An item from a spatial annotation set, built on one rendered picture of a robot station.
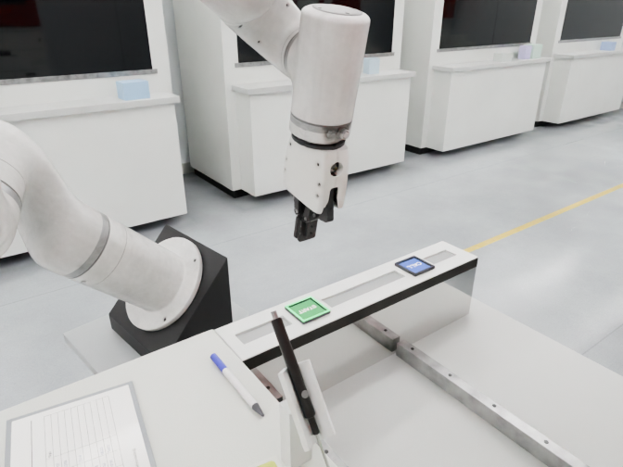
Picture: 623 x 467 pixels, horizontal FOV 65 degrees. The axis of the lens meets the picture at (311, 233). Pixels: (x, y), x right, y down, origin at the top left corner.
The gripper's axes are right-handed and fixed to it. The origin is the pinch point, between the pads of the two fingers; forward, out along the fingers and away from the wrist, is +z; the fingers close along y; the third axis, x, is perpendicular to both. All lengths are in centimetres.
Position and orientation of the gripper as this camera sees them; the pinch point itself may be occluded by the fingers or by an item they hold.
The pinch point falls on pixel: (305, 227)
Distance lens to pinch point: 75.8
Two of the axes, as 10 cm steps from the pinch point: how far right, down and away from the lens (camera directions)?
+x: -8.1, 2.5, -5.4
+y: -5.8, -5.2, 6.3
